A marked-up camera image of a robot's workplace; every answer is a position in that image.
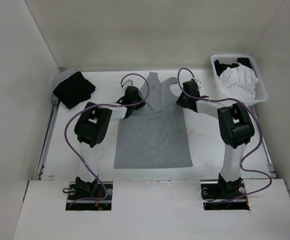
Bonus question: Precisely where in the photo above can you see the white foam front board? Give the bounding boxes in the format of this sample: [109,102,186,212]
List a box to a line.
[13,179,290,240]

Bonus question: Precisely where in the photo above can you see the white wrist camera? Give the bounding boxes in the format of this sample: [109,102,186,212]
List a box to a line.
[191,78,202,91]
[121,79,134,92]

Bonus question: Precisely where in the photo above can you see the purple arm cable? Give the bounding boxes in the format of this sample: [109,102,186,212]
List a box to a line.
[177,67,272,203]
[64,73,150,210]

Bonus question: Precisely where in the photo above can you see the white plastic laundry basket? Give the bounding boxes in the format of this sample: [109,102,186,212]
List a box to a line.
[210,54,269,106]

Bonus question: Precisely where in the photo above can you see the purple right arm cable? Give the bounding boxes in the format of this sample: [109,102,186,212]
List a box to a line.
[177,67,272,203]

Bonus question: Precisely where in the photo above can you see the black garment in basket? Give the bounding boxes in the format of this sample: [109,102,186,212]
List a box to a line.
[214,57,253,77]

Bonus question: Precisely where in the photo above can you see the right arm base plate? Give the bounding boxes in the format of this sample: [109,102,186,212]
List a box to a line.
[200,178,250,211]

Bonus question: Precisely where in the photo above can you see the grey tank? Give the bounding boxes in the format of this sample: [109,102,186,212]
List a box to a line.
[114,72,193,169]
[51,67,80,105]

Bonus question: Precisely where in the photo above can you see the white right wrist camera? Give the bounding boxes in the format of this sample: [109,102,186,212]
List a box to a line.
[191,78,202,91]

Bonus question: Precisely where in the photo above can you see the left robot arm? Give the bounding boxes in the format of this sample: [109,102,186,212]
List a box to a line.
[70,85,145,201]

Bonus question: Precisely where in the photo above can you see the folded black tank top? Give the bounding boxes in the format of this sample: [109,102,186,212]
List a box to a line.
[52,71,96,109]

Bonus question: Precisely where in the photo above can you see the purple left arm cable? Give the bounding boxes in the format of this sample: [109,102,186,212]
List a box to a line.
[64,73,150,210]

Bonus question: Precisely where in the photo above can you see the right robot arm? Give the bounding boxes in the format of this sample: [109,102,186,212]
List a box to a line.
[176,79,255,201]

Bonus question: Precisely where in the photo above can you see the white crumpled tank top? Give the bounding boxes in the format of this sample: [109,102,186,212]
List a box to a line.
[218,64,259,102]

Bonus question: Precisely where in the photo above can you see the folded grey tank top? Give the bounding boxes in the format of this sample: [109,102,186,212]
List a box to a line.
[51,67,80,105]

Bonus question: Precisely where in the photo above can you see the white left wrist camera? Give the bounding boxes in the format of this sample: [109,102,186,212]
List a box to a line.
[121,79,134,92]

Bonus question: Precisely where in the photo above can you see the metal table edge rail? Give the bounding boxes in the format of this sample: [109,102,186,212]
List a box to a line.
[33,103,60,181]

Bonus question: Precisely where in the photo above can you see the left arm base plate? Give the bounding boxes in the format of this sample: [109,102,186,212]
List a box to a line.
[62,182,114,211]

